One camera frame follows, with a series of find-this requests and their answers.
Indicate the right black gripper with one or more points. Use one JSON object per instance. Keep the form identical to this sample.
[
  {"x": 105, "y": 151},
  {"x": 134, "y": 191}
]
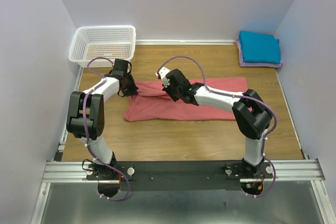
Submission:
[{"x": 167, "y": 91}]

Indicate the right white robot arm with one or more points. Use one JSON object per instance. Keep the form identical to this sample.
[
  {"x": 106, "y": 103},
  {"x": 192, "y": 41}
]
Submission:
[{"x": 251, "y": 115}]

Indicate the folded teal t shirt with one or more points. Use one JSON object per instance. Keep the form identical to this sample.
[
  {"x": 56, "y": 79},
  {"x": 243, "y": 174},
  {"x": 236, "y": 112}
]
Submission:
[{"x": 259, "y": 48}]

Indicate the aluminium rail frame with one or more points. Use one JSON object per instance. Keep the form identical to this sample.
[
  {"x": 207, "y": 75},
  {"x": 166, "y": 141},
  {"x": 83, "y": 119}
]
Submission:
[{"x": 294, "y": 195}]

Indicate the white plastic basket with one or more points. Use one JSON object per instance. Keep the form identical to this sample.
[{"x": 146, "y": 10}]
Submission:
[{"x": 111, "y": 42}]

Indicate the folded lavender t shirt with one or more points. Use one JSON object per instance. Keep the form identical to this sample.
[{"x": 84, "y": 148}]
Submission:
[{"x": 253, "y": 64}]

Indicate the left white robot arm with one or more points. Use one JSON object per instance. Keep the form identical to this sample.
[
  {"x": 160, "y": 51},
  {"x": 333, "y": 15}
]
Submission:
[{"x": 85, "y": 117}]

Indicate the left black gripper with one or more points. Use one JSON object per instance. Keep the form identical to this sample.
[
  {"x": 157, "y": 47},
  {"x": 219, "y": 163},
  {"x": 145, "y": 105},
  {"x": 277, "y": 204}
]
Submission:
[{"x": 133, "y": 90}]

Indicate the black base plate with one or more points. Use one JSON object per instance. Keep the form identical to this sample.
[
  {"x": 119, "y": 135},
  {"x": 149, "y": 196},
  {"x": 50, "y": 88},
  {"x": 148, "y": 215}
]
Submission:
[{"x": 129, "y": 177}]

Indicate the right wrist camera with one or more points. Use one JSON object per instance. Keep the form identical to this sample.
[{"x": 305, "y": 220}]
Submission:
[{"x": 161, "y": 74}]

